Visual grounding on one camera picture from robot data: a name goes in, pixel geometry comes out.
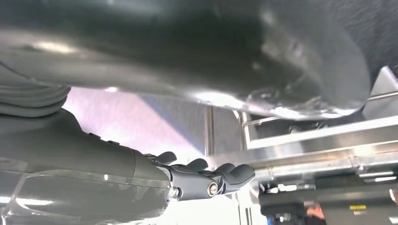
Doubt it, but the steel workbench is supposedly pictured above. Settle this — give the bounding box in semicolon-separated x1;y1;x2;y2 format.
203;65;398;187

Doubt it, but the person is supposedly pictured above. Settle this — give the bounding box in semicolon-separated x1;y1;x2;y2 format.
303;202;327;225

